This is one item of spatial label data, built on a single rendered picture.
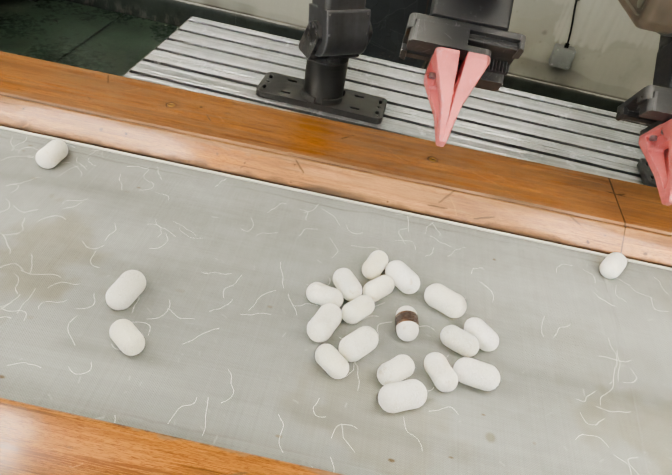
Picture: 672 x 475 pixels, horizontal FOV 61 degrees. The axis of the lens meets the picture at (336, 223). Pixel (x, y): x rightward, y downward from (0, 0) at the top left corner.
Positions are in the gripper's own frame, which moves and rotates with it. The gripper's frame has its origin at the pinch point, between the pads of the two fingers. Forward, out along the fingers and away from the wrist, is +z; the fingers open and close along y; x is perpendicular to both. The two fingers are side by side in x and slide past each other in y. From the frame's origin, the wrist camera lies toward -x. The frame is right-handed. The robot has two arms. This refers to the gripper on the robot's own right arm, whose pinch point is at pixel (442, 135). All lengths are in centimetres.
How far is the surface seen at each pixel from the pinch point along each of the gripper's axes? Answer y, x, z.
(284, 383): -8.7, -4.7, 23.0
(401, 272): -1.0, 1.7, 12.5
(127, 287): -22.4, -3.5, 18.6
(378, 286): -2.9, 0.6, 14.2
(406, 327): -0.2, -1.9, 17.1
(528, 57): 52, 173, -102
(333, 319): -6.1, -2.5, 17.7
